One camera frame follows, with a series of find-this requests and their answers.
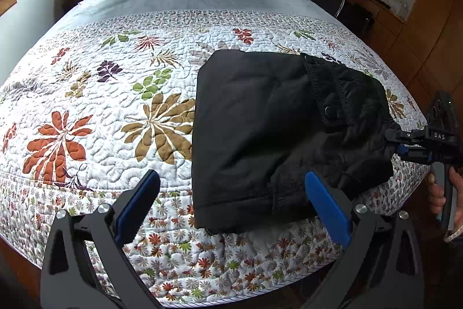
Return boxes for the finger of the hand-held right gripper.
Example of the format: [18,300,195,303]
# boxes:
[384,130,428,145]
[395,144,433,165]

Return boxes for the black pants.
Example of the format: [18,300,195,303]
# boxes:
[191,50,404,235]

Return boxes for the wooden wardrobe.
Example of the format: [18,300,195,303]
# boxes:
[372,0,463,121]

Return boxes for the wooden desk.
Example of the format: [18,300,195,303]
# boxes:
[345,0,406,49]

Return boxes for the light blue bed sheet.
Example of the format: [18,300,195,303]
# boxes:
[54,0,337,38]

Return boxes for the floral quilt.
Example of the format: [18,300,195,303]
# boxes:
[0,10,433,308]

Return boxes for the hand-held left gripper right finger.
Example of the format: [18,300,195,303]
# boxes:
[300,169,425,309]

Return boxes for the white cord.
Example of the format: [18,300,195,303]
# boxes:
[443,225,463,244]

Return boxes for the person's right hand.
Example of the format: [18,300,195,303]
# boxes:
[427,167,463,235]

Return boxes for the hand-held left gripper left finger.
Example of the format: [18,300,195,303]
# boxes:
[40,169,161,309]

